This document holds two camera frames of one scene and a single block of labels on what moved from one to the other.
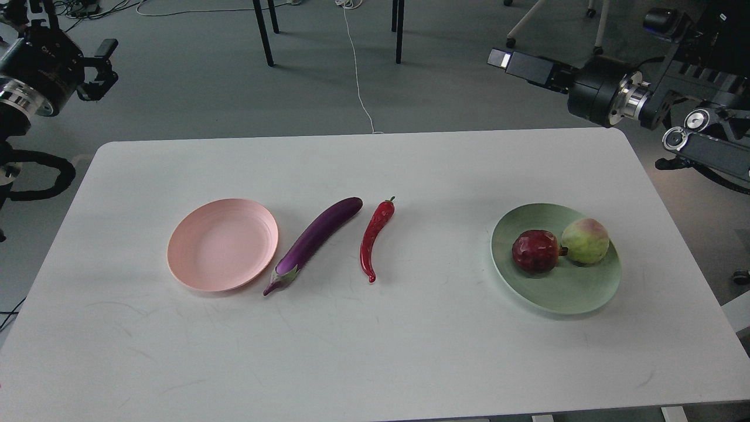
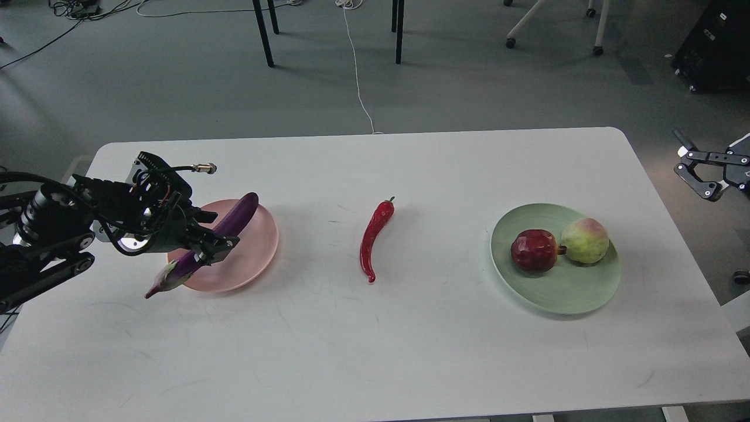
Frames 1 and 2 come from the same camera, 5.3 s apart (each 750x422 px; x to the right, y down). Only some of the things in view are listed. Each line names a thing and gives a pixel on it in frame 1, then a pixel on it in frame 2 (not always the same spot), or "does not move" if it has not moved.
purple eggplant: (312, 231) → (180, 271)
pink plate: (222, 244) does not move
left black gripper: (47, 62) → (154, 212)
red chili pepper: (376, 222) does not move
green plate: (569, 287) does not move
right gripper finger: (536, 70) → (687, 150)
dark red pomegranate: (537, 251) does not move
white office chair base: (511, 41) does not move
